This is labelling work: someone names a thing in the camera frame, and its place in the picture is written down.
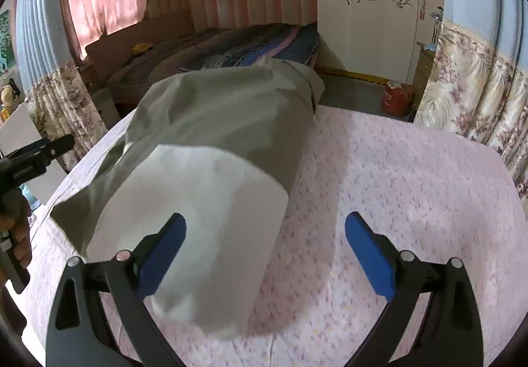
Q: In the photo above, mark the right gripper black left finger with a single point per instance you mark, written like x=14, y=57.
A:
x=79, y=333

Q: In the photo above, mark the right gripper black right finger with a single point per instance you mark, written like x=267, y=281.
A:
x=450, y=333

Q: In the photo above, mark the olive and cream jacket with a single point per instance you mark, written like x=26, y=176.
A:
x=221, y=147

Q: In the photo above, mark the person's left hand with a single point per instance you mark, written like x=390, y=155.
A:
x=18, y=225

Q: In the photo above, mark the floral patterned curtain left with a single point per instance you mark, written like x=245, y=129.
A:
x=59, y=104

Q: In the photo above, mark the floral patterned curtain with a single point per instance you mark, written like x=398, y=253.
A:
x=59, y=104
x=480, y=94

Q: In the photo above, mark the pink floral bed sheet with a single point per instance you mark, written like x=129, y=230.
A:
x=429, y=191

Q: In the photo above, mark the brown wooden headboard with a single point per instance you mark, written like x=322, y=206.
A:
x=110, y=53

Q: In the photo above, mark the small yellow object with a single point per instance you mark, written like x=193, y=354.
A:
x=141, y=48

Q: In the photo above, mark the red round container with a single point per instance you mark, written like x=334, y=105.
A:
x=397, y=99

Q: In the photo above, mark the floral patterned curtain right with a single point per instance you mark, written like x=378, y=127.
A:
x=480, y=94

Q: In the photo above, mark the white wardrobe with flower stickers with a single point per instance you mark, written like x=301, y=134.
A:
x=375, y=38

